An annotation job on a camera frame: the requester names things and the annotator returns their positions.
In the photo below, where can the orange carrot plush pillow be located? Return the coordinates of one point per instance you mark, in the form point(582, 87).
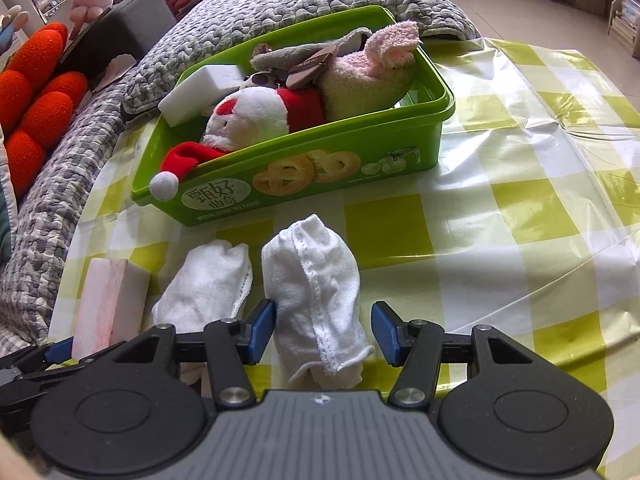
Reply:
point(40, 110)

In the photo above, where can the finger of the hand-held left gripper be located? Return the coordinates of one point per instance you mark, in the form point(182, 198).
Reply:
point(60, 350)
point(55, 372)

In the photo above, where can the large white cloth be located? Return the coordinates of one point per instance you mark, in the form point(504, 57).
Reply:
point(310, 290)

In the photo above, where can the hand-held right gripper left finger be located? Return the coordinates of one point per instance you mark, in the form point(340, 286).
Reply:
point(260, 332)

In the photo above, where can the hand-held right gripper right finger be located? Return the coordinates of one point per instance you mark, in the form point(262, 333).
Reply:
point(387, 332)

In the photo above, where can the teal patterned pillow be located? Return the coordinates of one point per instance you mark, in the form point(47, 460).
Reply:
point(4, 220)

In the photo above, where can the small white cloth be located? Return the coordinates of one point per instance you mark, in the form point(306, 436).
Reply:
point(205, 285)

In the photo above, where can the pink and white sponge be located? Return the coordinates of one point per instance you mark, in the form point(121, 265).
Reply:
point(105, 305)

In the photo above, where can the pink octopus plush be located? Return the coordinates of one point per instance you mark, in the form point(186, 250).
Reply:
point(90, 2)

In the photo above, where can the grey quilted sofa cover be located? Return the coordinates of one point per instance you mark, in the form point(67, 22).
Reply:
point(50, 210)

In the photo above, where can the small wooden rack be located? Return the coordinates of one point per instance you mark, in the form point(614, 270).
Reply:
point(625, 20)

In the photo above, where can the grey sofa armrest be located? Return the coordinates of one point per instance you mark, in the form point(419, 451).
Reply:
point(135, 20)

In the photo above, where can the pink plush rabbit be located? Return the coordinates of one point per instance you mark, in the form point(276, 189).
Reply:
point(360, 80)

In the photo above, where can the grey plush cloth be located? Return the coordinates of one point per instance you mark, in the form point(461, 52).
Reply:
point(295, 55)

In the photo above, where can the grey blue plush toy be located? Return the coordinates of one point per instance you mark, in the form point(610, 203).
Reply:
point(12, 22)

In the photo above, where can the santa plush toy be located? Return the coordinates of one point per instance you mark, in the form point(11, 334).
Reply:
point(250, 115)

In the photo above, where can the green plastic box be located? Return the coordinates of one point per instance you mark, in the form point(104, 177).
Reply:
point(350, 160)

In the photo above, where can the white scalloped paper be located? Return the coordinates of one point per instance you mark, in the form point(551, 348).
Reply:
point(115, 72)

